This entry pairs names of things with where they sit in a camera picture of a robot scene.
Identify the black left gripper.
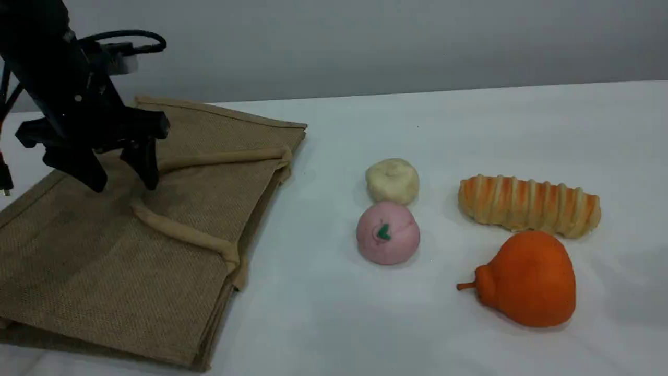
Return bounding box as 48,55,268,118
15,94,171,193

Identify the brown jute bag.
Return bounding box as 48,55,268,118
0,95,308,372

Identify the pink toy peach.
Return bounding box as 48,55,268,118
356,202,421,266

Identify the cream toy bun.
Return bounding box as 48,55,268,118
365,158,420,206

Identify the orange striped toy bread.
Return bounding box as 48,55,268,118
458,174,602,240

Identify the orange toy pear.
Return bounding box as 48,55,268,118
457,230,577,328

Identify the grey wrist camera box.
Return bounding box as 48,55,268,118
102,42,139,75

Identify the black cable plug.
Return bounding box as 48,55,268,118
0,151,15,197

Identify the black camera cable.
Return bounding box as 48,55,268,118
78,30,168,55

